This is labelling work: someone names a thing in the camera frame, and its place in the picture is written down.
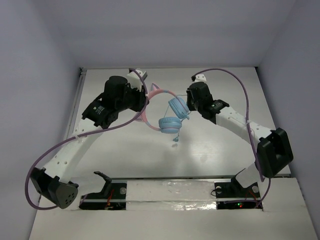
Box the pink blue cat-ear headphones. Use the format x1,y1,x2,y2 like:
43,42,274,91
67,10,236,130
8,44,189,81
135,83,191,135

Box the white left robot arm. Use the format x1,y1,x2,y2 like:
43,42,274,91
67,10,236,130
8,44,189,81
24,70,148,211

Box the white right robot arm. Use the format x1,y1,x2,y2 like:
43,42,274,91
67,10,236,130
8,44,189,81
186,82,294,197

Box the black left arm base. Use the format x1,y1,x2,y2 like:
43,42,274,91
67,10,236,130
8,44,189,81
79,171,127,211

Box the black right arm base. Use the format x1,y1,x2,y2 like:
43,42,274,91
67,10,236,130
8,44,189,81
210,170,262,210

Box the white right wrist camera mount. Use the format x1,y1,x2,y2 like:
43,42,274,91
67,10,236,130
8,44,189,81
191,73,207,83

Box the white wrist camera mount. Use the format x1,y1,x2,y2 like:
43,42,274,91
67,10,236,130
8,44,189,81
126,68,148,92
191,73,207,83

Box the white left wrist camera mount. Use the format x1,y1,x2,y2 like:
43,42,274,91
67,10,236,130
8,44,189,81
126,68,148,92

